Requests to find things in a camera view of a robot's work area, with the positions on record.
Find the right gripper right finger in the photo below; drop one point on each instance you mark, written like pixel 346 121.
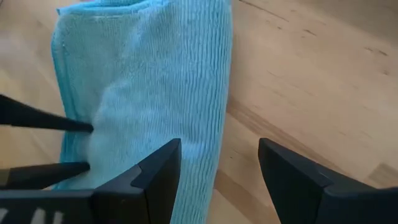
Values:
pixel 311 202

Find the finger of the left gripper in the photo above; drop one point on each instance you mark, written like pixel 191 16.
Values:
pixel 31 118
pixel 37 177

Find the blue microfiber towel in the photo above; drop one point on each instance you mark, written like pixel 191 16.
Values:
pixel 149 77

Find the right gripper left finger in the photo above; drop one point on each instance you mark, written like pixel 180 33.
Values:
pixel 146 199

